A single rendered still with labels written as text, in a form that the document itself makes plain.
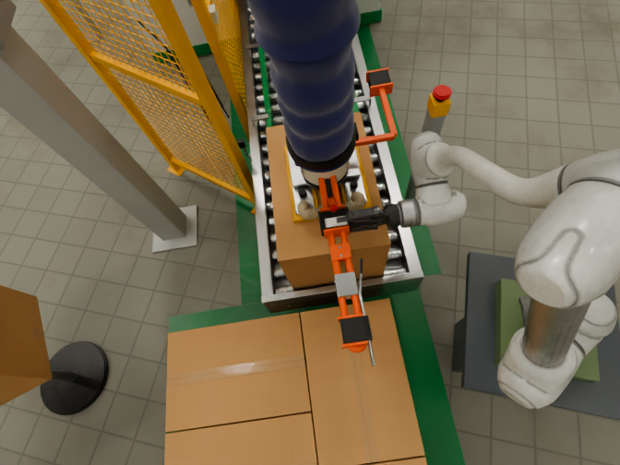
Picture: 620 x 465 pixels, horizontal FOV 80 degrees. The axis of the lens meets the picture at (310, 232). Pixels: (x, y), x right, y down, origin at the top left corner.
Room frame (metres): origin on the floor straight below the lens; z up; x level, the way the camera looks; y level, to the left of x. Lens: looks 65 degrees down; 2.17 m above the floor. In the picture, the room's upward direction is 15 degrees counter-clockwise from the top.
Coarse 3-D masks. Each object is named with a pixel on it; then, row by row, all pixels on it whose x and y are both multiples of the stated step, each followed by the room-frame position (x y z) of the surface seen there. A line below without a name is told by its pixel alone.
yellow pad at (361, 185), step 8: (360, 160) 0.79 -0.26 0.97; (360, 168) 0.76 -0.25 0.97; (360, 176) 0.72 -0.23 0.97; (344, 184) 0.70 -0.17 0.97; (352, 184) 0.68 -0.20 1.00; (360, 184) 0.69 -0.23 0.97; (344, 192) 0.67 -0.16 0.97; (352, 192) 0.66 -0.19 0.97; (368, 192) 0.65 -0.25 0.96; (344, 200) 0.64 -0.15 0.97; (368, 200) 0.62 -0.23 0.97
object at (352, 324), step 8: (344, 320) 0.20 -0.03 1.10; (352, 320) 0.19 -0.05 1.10; (360, 320) 0.19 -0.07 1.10; (344, 328) 0.18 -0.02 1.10; (352, 328) 0.17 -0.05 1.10; (360, 328) 0.17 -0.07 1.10; (344, 336) 0.16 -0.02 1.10; (352, 336) 0.15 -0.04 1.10; (360, 336) 0.15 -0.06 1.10; (344, 344) 0.14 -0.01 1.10; (352, 344) 0.13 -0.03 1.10; (360, 344) 0.13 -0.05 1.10
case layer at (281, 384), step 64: (256, 320) 0.40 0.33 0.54; (320, 320) 0.33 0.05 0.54; (384, 320) 0.26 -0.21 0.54; (192, 384) 0.21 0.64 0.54; (256, 384) 0.15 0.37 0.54; (320, 384) 0.08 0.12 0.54; (384, 384) 0.02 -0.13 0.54; (192, 448) -0.02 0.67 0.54; (256, 448) -0.08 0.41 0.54; (320, 448) -0.14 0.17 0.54; (384, 448) -0.19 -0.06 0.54
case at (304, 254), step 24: (360, 120) 0.99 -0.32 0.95; (288, 192) 0.75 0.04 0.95; (288, 216) 0.65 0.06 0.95; (288, 240) 0.55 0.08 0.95; (312, 240) 0.53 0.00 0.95; (336, 240) 0.50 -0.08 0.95; (360, 240) 0.48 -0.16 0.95; (384, 240) 0.46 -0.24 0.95; (288, 264) 0.48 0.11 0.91; (312, 264) 0.47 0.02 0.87; (384, 264) 0.44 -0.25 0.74
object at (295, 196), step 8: (288, 152) 0.91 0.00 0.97; (288, 160) 0.88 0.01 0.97; (288, 168) 0.84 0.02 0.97; (288, 176) 0.80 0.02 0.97; (296, 192) 0.72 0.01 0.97; (304, 192) 0.70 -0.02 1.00; (312, 192) 0.71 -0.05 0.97; (296, 200) 0.69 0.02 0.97; (312, 200) 0.67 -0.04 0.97; (296, 208) 0.66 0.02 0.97; (312, 208) 0.64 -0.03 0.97; (296, 216) 0.63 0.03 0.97
